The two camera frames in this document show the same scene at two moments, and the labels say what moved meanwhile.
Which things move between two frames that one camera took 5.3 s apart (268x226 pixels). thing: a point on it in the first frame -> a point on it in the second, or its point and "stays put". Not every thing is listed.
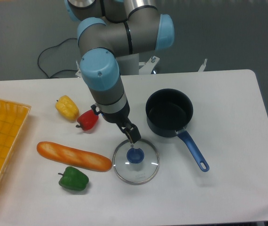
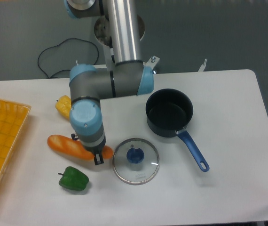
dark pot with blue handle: (169, 111) stays put
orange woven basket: (3, 123) stays put
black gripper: (121, 117) -> (98, 157)
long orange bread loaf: (64, 154) -> (65, 144)
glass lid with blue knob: (136, 163) stays put
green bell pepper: (73, 178) stays put
